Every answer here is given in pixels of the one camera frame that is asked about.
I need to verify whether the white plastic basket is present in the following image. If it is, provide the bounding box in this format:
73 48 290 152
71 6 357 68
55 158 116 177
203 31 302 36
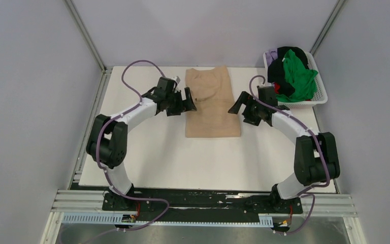
263 46 328 108

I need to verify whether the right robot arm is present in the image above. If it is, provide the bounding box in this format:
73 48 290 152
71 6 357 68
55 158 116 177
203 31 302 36
228 86 340 212

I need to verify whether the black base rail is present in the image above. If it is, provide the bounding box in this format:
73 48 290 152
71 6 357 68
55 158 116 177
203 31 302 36
102 187 303 221

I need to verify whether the aluminium frame post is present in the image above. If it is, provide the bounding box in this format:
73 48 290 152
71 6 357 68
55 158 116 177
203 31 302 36
309 0 347 56
63 0 107 73

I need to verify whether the lavender t shirt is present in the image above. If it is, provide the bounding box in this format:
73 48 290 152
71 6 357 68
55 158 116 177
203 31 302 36
265 48 278 66

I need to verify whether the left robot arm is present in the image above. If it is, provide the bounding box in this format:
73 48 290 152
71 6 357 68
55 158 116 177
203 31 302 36
86 77 197 210

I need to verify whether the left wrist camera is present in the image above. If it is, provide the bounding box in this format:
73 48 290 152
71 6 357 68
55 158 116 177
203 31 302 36
172 76 181 90

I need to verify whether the red garment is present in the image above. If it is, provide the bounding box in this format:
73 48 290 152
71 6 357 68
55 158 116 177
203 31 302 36
273 82 281 94

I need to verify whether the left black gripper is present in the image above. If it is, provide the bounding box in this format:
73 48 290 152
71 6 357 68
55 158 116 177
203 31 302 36
166 87 197 117

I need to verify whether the aluminium frame post left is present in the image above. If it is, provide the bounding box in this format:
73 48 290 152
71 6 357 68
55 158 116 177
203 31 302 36
63 0 107 73

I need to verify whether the white slotted cable duct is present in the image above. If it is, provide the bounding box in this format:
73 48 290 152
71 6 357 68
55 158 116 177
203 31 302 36
61 213 274 228

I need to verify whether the beige t shirt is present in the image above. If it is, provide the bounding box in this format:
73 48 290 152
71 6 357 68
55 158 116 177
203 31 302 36
185 66 241 138

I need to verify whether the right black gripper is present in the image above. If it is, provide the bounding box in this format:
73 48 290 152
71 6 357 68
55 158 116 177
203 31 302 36
228 91 264 126

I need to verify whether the black t shirt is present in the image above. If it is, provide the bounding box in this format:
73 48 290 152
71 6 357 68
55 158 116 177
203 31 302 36
267 46 309 98

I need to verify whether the aluminium frame post right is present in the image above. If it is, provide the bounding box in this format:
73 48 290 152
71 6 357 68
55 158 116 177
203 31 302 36
309 0 347 56

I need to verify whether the green t shirt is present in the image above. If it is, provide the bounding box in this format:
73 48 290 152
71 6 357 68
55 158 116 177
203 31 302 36
276 50 318 103

